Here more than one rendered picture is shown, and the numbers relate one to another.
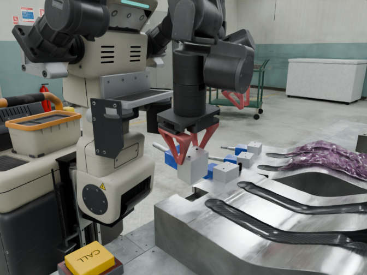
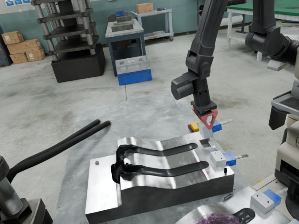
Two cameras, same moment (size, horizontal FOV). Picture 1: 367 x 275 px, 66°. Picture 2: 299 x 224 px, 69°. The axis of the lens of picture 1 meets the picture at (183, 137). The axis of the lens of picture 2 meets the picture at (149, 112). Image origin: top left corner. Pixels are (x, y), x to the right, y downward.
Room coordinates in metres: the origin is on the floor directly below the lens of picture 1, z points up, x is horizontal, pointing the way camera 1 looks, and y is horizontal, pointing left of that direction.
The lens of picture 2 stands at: (0.78, -0.67, 1.45)
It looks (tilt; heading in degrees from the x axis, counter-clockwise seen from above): 30 degrees down; 129
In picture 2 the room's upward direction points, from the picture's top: 8 degrees counter-clockwise
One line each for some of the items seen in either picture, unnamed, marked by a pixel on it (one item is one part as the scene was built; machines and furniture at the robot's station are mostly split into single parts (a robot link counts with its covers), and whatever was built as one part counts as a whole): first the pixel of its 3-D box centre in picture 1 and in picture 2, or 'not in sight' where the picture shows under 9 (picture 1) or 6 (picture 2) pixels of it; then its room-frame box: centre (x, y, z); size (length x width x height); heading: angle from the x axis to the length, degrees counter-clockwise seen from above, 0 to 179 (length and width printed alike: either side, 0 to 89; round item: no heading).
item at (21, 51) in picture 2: not in sight; (24, 46); (-5.88, 2.27, 0.42); 0.86 x 0.33 x 0.83; 43
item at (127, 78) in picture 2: not in sight; (134, 74); (-1.79, 2.17, 0.11); 0.61 x 0.41 x 0.22; 43
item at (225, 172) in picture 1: (209, 171); (230, 158); (0.62, -0.06, 0.89); 0.13 x 0.05 x 0.05; 44
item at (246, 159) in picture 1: (229, 161); (272, 197); (0.77, -0.13, 0.86); 0.13 x 0.05 x 0.05; 63
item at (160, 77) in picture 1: (150, 57); not in sight; (6.69, 0.75, 0.98); 1.00 x 0.47 x 1.95; 133
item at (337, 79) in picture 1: (324, 79); not in sight; (6.88, -3.35, 0.47); 1.52 x 0.77 x 0.94; 43
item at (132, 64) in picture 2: not in sight; (132, 64); (-1.79, 2.17, 0.28); 0.61 x 0.41 x 0.15; 43
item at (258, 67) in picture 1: (237, 87); not in sight; (5.16, -0.98, 0.50); 0.98 x 0.55 x 1.01; 68
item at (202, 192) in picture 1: (192, 201); (206, 146); (0.52, -0.02, 0.87); 0.05 x 0.05 x 0.04; 46
